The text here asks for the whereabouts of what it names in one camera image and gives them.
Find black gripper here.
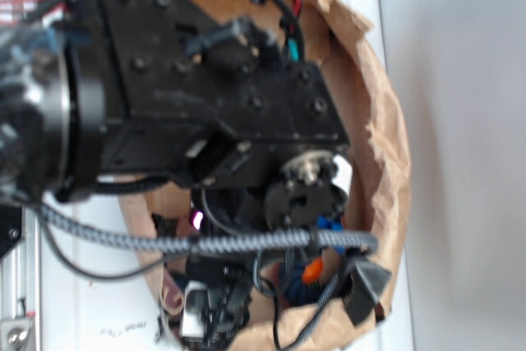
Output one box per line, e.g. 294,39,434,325
57,0,350,350

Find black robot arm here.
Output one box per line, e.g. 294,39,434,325
1,0,359,350

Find brown paper bag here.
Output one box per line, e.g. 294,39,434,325
118,0,412,350

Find orange plastic carrot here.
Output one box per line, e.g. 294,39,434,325
302,257,324,285

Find black corner bracket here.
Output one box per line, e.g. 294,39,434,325
0,205,23,261

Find thin black cable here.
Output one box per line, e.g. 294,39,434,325
39,210,194,280

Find grey braided cable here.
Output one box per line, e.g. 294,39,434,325
39,202,380,351

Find navy blue rope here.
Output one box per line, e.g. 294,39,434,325
279,262,330,307

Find aluminium frame rail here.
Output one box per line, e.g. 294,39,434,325
0,0,44,351

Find silver corner bracket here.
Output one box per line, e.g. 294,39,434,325
0,317,33,351

